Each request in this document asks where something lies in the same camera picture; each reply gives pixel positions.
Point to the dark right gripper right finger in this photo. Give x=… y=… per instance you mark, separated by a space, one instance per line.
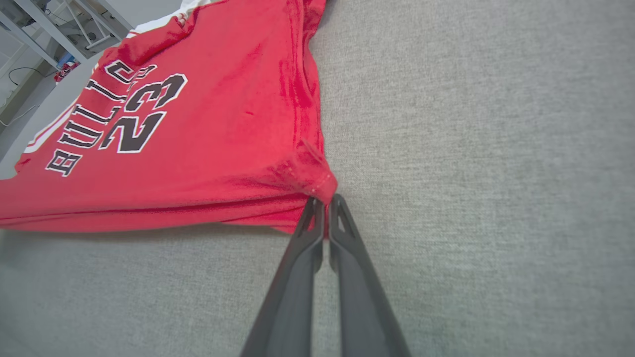
x=362 y=297

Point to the grey fabric sofa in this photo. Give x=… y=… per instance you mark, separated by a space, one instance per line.
x=471 y=173

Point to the red and white basketball jersey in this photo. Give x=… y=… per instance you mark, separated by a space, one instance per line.
x=223 y=124

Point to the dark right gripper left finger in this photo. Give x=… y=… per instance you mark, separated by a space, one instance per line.
x=292 y=297

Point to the grey metal table frame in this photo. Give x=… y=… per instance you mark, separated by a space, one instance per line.
x=54 y=27

